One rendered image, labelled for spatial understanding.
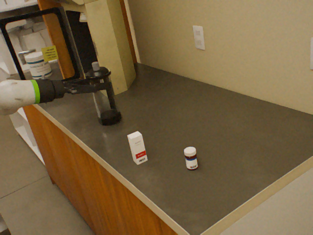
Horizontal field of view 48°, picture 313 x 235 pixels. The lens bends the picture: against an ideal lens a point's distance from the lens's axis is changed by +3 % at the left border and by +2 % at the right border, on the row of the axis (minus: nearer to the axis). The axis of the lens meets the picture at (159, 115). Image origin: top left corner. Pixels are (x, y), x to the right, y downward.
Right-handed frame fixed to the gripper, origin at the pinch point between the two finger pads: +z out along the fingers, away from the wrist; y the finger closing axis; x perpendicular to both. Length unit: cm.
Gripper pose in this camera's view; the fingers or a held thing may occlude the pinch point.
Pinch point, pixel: (99, 83)
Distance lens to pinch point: 150.4
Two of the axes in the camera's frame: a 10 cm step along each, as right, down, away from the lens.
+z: 8.2, -1.7, 5.4
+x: -0.2, 9.5, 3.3
